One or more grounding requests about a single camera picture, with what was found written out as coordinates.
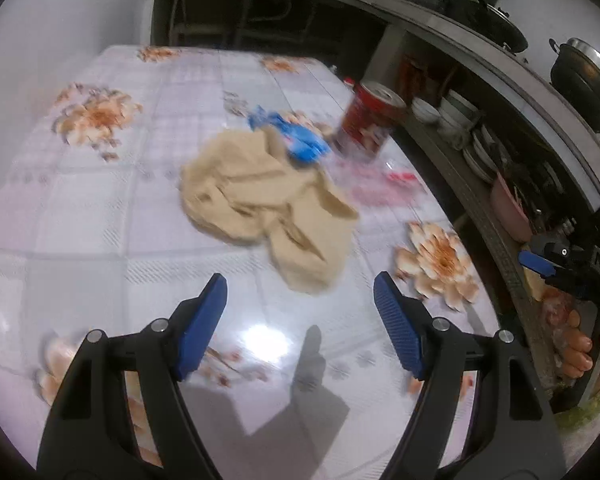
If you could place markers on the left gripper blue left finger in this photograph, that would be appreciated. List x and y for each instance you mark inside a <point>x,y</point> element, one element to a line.
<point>195,321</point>

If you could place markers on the pink plastic basin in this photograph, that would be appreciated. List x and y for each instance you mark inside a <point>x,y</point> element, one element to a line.
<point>509,213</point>

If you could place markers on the white bowl on shelf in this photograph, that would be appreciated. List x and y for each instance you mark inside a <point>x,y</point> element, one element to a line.
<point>425,112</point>

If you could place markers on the red drink can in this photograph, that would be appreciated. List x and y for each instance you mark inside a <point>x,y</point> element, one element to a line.
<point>373,114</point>

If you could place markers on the blue snack wrapper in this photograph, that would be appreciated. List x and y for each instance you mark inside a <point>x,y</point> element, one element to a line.
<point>306,141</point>

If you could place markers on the stack of white dishes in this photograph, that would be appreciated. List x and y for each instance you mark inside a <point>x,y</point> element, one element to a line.
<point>457,126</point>

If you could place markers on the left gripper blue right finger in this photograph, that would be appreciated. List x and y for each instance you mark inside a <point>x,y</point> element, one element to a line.
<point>404,323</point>

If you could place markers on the black wok on counter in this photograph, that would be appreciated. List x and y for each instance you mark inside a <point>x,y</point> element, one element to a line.
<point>495,25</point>

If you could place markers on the person's right hand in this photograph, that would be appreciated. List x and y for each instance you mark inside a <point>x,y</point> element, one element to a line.
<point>576,359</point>

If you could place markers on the perforated metal shelf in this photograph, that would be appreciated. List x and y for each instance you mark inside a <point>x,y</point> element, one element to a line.
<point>465,199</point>

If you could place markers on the floral tablecloth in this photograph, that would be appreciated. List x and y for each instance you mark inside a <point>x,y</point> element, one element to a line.
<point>92,235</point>

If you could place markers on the beige paper napkin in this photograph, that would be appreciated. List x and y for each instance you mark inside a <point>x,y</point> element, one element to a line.
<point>243,187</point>

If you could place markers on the black pot with lid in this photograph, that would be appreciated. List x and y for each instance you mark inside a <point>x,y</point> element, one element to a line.
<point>576,76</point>

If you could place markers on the clear plastic bag red print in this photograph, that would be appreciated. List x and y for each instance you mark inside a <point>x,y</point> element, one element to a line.
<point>383,182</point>

